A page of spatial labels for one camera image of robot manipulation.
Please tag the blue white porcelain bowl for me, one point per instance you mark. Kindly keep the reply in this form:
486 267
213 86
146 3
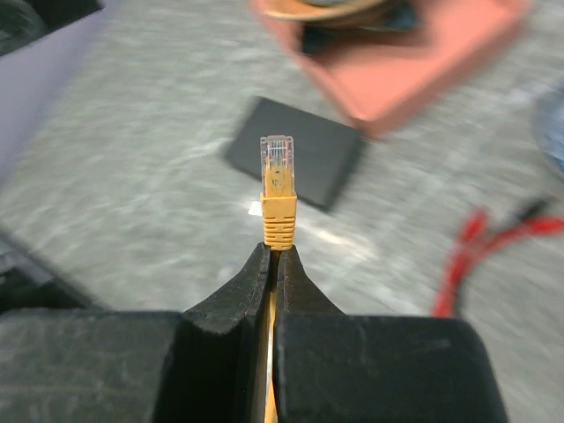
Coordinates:
548 128

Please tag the salmon plastic tray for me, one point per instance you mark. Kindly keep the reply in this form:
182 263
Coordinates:
381 81

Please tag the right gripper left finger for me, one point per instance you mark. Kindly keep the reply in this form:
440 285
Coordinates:
65 359

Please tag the woven bamboo basket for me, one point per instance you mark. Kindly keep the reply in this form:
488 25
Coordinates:
303 11

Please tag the black network switch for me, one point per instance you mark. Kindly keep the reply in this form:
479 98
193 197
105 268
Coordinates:
325 152

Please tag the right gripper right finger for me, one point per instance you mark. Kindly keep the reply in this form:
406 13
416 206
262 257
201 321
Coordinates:
333 367

